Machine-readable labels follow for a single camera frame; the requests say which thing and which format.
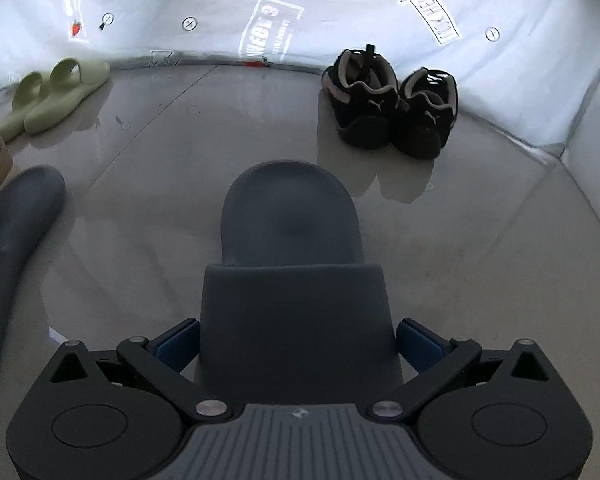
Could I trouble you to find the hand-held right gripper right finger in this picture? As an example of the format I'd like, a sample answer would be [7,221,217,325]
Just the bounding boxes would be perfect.
[367,318,553,423]

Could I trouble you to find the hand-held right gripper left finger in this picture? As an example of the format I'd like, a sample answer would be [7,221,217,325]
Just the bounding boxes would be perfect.
[47,318,233,423]

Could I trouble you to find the dark grey slide sandal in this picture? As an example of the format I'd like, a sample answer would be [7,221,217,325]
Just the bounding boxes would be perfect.
[0,165,66,413]
[198,159,406,406]

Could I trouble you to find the black sneaker with pink trim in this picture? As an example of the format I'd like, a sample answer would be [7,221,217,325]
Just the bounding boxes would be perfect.
[391,66,458,161]
[321,45,401,150]

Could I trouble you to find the pale green slide sandal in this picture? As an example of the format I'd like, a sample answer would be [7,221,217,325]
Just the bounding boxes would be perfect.
[0,71,56,142]
[24,57,112,135]

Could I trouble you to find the white printed sheet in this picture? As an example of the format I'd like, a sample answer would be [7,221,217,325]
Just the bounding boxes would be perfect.
[0,0,600,148]

